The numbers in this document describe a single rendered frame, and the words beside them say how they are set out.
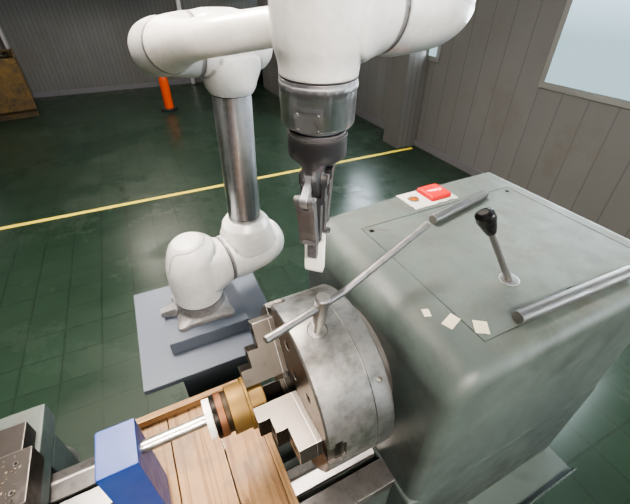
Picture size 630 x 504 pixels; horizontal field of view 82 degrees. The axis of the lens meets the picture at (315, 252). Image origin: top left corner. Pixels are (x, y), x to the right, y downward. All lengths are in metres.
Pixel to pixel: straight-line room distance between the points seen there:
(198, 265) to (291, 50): 0.80
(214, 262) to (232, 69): 0.53
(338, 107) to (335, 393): 0.40
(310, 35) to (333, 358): 0.43
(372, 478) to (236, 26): 0.87
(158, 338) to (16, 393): 1.29
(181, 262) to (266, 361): 0.52
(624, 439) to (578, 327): 1.65
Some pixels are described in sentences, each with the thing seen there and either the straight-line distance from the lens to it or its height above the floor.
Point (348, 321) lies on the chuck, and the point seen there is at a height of 1.23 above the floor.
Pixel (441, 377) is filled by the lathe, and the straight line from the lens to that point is 0.58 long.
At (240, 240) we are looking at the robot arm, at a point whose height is 1.04.
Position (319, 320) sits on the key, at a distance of 0.56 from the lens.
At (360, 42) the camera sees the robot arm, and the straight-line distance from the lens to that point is 0.42.
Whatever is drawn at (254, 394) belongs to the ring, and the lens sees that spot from 0.69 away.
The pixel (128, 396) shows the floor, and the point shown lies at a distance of 2.19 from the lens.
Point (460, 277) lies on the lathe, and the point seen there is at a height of 1.26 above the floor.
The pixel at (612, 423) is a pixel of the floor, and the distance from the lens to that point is 2.38.
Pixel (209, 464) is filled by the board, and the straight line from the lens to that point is 0.90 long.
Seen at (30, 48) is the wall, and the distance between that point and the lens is 8.52.
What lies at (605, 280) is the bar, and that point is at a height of 1.28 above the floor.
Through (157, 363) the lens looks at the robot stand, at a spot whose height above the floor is 0.75.
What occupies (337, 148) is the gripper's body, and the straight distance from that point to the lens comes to 0.45.
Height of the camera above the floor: 1.69
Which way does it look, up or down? 37 degrees down
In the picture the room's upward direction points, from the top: straight up
